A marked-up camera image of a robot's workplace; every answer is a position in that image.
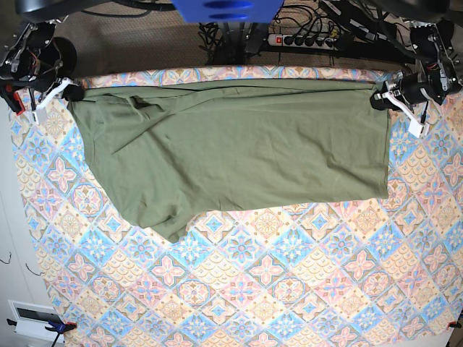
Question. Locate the blue clamp upper left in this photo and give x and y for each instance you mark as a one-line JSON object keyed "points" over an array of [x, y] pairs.
{"points": [[12, 98]]}

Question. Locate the patterned tablecloth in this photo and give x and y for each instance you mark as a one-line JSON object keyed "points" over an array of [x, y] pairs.
{"points": [[328, 274]]}

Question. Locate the green t-shirt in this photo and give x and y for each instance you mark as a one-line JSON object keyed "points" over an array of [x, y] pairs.
{"points": [[166, 154]]}

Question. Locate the red clamp lower right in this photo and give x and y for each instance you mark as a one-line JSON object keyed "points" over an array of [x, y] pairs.
{"points": [[455, 325]]}

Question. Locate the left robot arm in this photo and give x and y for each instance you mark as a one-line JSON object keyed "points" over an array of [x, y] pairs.
{"points": [[437, 76]]}

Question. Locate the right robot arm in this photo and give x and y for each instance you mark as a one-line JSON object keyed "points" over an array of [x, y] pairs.
{"points": [[33, 58]]}

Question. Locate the blue clamp lower left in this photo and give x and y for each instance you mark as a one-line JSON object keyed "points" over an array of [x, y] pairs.
{"points": [[58, 327]]}

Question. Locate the white wall outlet box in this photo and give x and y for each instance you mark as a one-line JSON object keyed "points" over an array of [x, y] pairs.
{"points": [[32, 320]]}

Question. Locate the blue clamp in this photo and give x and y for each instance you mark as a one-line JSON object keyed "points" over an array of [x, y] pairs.
{"points": [[58, 327], [12, 98]]}

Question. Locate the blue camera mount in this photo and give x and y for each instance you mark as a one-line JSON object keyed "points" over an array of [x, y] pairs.
{"points": [[259, 11]]}

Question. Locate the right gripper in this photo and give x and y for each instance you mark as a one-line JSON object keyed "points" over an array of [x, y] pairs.
{"points": [[62, 88]]}

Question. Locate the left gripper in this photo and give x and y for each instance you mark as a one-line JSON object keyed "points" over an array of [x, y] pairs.
{"points": [[411, 95]]}

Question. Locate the white power strip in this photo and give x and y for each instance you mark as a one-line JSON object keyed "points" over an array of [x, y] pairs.
{"points": [[300, 41]]}

